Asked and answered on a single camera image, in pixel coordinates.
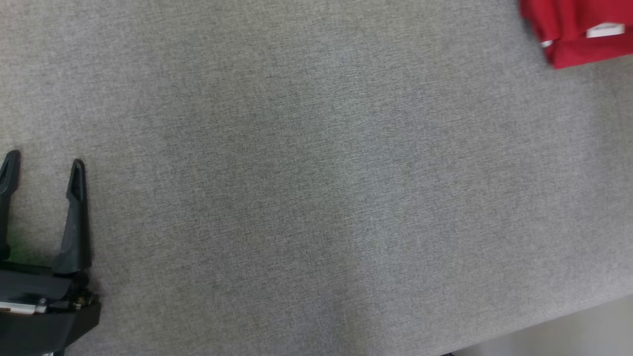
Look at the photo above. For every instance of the red basketball jersey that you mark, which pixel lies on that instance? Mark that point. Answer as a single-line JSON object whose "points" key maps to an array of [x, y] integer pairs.
{"points": [[568, 20]]}

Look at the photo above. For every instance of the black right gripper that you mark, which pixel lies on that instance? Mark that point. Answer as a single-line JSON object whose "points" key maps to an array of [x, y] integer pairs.
{"points": [[39, 326]]}

